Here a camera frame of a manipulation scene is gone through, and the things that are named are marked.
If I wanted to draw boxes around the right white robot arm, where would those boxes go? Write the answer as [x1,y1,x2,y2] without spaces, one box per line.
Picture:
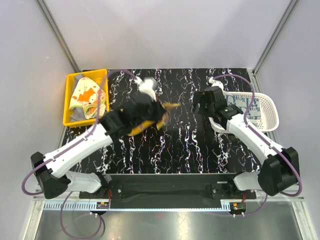
[191,86,302,199]

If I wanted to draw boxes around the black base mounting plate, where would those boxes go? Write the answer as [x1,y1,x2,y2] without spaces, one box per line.
[79,174,256,210]

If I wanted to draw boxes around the blue white patterned towel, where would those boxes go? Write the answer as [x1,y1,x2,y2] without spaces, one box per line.
[223,91,261,122]

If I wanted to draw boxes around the black marble pattern mat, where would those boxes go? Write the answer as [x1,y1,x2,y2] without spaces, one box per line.
[72,68,261,174]

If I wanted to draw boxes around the cream orange fox towel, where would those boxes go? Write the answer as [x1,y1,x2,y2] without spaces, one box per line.
[82,77,107,121]

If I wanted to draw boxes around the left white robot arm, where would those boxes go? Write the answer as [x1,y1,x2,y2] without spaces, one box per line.
[30,92,166,199]

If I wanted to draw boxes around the white plastic basket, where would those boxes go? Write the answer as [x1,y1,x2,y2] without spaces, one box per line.
[207,92,280,136]

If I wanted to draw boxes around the yellow brown bear towel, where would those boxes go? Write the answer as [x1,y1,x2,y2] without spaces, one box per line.
[127,102,181,137]

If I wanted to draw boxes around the aluminium frame rail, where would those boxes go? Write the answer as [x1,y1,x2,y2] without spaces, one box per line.
[33,181,305,202]

